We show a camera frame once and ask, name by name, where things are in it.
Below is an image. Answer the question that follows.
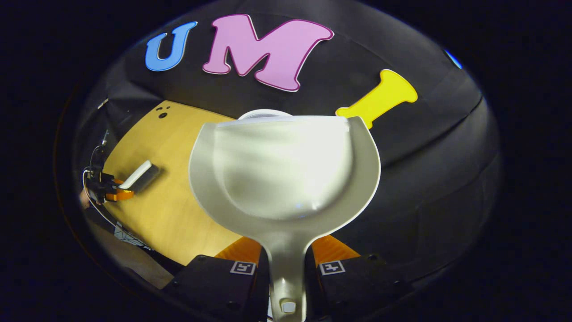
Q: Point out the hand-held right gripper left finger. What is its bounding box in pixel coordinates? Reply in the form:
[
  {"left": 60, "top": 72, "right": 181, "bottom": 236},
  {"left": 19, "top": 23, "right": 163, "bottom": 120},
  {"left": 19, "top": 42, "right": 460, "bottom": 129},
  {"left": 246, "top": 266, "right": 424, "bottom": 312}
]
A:
[{"left": 162, "top": 236, "right": 270, "bottom": 322}]

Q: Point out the white dustpan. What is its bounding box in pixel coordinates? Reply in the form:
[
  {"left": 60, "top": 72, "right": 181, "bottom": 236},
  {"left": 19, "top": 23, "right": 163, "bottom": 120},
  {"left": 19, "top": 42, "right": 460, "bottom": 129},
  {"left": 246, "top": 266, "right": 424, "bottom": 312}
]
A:
[{"left": 189, "top": 115, "right": 381, "bottom": 322}]

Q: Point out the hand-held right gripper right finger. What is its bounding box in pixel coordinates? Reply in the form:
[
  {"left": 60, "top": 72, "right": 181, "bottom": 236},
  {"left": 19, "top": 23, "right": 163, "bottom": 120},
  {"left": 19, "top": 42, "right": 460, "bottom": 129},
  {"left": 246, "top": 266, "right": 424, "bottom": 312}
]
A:
[{"left": 305, "top": 234, "right": 412, "bottom": 321}]

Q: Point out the wooden desktop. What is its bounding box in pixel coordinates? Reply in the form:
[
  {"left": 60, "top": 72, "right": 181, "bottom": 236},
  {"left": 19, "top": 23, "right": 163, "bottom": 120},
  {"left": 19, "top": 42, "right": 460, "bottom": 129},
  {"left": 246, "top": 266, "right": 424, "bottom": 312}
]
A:
[{"left": 103, "top": 101, "right": 262, "bottom": 267}]

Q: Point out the white ribbed garbage bin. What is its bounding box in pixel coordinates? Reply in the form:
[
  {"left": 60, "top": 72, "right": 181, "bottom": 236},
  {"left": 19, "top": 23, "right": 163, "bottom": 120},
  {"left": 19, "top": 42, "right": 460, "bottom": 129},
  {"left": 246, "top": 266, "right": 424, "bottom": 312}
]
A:
[{"left": 238, "top": 109, "right": 293, "bottom": 120}]

